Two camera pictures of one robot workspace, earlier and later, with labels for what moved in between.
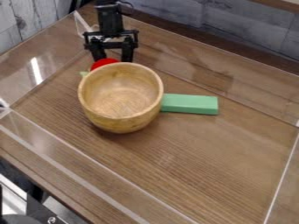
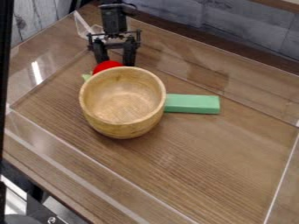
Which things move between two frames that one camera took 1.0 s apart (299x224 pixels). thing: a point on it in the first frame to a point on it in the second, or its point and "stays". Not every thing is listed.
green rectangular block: x=189 y=103 stays
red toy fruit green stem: x=97 y=63 to x=85 y=76
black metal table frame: x=25 y=201 stays
